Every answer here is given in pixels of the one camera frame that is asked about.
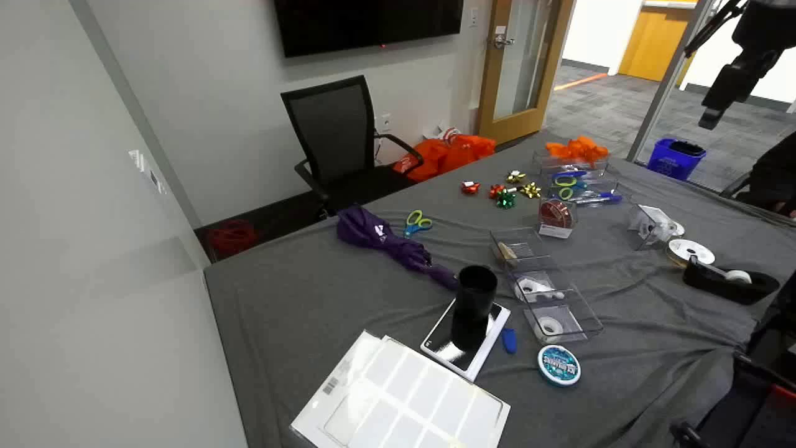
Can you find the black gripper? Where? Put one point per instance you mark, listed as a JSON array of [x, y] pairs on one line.
[[738, 78]]

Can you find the black tape dispenser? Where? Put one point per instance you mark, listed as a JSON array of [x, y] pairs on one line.
[[722, 284]]

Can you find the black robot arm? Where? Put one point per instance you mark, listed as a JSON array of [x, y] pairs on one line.
[[773, 20]]

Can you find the blue bin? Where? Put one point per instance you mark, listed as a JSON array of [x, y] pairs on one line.
[[676, 157]]

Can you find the white clear plastic package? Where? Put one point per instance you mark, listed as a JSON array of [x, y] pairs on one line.
[[659, 225]]

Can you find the white ribbon spool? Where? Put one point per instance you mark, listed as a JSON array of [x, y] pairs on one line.
[[691, 249]]

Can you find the orange cloth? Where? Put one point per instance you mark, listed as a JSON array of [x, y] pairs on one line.
[[578, 149]]

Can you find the clear box with blue rings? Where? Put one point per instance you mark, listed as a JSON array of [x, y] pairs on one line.
[[582, 187]]

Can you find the clear box with red item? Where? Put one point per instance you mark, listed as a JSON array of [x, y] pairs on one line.
[[555, 218]]

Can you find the wooden door with glass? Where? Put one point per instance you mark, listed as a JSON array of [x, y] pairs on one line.
[[537, 57]]

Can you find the yellow gift bow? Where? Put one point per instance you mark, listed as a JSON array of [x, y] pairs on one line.
[[531, 189]]

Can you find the red green gift bow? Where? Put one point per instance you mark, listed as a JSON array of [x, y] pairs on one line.
[[502, 198]]

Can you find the clear box with white item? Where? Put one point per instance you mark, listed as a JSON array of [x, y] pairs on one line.
[[538, 289]]

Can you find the clear box with wooden item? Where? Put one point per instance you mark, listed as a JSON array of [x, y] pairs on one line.
[[508, 253]]

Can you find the small red gift bow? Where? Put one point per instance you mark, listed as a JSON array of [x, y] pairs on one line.
[[471, 187]]

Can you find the clear flat plastic box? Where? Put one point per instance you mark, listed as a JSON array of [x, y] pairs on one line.
[[558, 322]]

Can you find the orange plastic bag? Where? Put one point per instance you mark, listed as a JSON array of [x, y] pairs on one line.
[[448, 152]]

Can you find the teal round lid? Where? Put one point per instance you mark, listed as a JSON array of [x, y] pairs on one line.
[[558, 365]]

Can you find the blue key tag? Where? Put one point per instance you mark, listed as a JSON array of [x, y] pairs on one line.
[[511, 341]]

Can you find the black cup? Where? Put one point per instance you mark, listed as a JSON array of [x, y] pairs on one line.
[[473, 301]]

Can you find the green blue scissors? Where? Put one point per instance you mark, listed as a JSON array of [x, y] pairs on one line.
[[417, 223]]

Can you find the purple folded umbrella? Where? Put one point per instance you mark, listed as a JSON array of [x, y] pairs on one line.
[[369, 229]]

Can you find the black mesh office chair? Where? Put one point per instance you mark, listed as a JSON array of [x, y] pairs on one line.
[[337, 132]]

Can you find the grey tablecloth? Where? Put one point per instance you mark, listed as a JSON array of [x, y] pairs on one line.
[[333, 300]]

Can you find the white label sheets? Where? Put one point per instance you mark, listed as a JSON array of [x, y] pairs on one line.
[[399, 401]]

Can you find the red round object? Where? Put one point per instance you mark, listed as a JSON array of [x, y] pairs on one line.
[[235, 238]]

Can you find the metal glass wall frame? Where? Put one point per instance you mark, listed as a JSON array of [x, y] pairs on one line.
[[667, 82]]

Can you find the black tablet white frame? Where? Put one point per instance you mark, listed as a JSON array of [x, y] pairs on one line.
[[443, 350]]

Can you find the black wall television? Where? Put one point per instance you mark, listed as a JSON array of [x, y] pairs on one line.
[[365, 24]]

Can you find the white wall switch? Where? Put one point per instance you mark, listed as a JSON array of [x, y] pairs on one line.
[[143, 168]]

